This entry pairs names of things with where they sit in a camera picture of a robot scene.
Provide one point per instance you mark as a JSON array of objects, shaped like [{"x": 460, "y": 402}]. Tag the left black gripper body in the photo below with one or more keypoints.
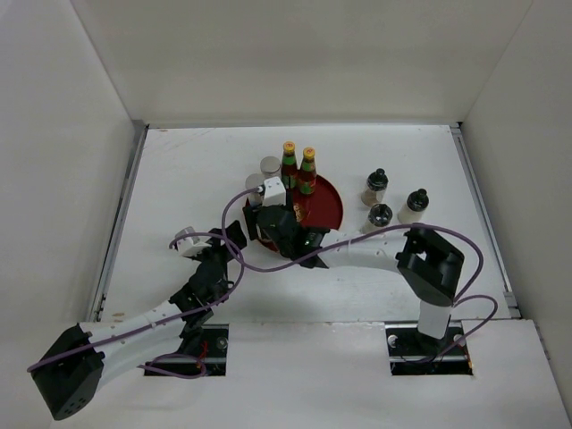
[{"x": 222, "y": 253}]

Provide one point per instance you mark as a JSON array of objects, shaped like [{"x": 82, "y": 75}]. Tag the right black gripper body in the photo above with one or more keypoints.
[{"x": 252, "y": 214}]

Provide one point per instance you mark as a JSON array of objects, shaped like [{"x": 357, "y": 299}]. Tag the silver-lid salt jar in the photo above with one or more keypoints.
[
  {"x": 255, "y": 182},
  {"x": 270, "y": 166}
]

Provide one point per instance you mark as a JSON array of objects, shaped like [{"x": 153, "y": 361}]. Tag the green-label sauce bottle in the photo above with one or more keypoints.
[
  {"x": 307, "y": 172},
  {"x": 289, "y": 167}
]

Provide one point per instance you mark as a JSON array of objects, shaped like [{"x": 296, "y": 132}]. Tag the clear grinder jar black top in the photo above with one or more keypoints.
[{"x": 378, "y": 217}]

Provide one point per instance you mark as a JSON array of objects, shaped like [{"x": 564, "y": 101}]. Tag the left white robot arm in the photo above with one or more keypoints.
[{"x": 83, "y": 360}]

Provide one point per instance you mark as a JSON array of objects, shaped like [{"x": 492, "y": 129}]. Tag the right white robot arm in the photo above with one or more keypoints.
[{"x": 427, "y": 262}]

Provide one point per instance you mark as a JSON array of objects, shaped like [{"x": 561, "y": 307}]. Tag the round red tray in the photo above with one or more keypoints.
[{"x": 323, "y": 208}]

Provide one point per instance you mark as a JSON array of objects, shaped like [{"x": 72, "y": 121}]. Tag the back brown spice jar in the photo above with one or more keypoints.
[{"x": 376, "y": 185}]

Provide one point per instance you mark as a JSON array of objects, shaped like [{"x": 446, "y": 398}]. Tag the white bottle black cap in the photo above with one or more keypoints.
[{"x": 414, "y": 207}]

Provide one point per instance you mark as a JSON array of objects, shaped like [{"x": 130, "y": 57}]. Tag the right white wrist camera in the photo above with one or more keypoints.
[{"x": 274, "y": 193}]

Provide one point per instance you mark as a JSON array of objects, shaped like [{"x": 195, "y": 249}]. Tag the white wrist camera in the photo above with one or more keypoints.
[
  {"x": 274, "y": 193},
  {"x": 189, "y": 246}
]

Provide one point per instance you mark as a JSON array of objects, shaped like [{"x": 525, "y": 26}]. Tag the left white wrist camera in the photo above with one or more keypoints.
[{"x": 189, "y": 246}]

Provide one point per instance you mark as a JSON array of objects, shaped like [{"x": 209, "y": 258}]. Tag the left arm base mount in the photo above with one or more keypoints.
[{"x": 202, "y": 352}]

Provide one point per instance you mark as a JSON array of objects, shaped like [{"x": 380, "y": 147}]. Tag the left aluminium frame rail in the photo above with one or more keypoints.
[{"x": 100, "y": 290}]

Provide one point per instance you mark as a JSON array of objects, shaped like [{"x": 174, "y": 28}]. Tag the aluminium frame rail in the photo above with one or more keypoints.
[
  {"x": 484, "y": 219},
  {"x": 100, "y": 290}
]

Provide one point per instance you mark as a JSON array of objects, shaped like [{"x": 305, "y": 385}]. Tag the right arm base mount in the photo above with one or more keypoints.
[{"x": 413, "y": 353}]

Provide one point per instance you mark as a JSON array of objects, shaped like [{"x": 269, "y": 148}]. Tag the right aluminium frame rail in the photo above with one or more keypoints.
[{"x": 484, "y": 219}]

